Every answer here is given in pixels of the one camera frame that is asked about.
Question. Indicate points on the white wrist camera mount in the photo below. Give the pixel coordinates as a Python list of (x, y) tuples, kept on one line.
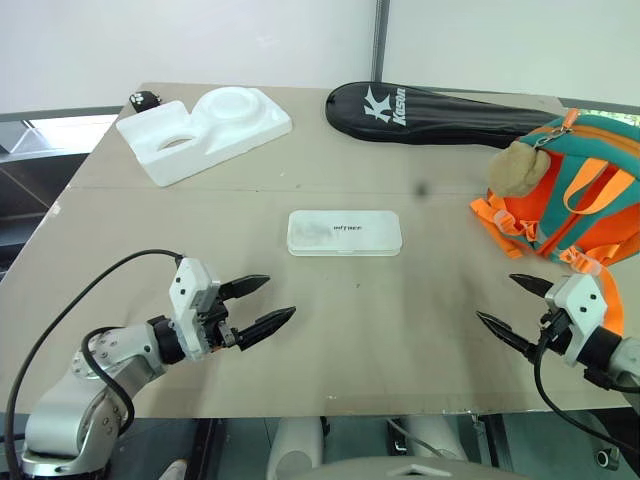
[(580, 310), (187, 300)]

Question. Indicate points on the beige plush toy pendant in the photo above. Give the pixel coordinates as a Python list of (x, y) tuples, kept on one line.
[(515, 170)]

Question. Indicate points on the black table leg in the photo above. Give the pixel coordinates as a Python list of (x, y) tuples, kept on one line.
[(205, 450)]

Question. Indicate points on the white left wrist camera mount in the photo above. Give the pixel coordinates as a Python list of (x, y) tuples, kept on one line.
[(187, 300)]

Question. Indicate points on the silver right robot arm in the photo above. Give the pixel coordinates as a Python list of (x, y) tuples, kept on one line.
[(620, 357)]

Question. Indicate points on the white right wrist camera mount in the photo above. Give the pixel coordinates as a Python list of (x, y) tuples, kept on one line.
[(580, 310)]

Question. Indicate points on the grey rounded robot torso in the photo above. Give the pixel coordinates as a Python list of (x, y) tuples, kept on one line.
[(415, 470)]

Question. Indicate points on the small black paw-print fob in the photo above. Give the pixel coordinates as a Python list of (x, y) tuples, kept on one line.
[(144, 100)]

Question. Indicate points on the white rectangular plastic case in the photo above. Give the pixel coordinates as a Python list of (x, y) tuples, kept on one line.
[(345, 232)]

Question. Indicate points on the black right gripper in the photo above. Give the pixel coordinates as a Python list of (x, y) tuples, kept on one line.
[(556, 332)]

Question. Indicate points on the dark vertical wall post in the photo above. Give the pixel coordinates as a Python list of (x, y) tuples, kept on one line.
[(380, 40)]

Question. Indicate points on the black racket bag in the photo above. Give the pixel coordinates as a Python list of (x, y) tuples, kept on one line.
[(450, 120)]

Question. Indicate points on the small round black lens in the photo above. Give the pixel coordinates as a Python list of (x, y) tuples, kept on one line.
[(605, 458)]

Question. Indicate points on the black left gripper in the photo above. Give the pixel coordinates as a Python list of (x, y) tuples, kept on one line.
[(216, 325)]

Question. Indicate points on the white foam packaging tray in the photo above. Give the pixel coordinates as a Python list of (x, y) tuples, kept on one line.
[(215, 135)]

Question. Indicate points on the white rounded robot leg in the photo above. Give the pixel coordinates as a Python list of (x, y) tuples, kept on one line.
[(292, 445), (432, 435)]

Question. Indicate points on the orange and teal backpack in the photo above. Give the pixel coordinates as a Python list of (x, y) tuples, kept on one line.
[(560, 215)]

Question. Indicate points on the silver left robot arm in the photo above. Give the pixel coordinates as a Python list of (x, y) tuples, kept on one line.
[(60, 415)]

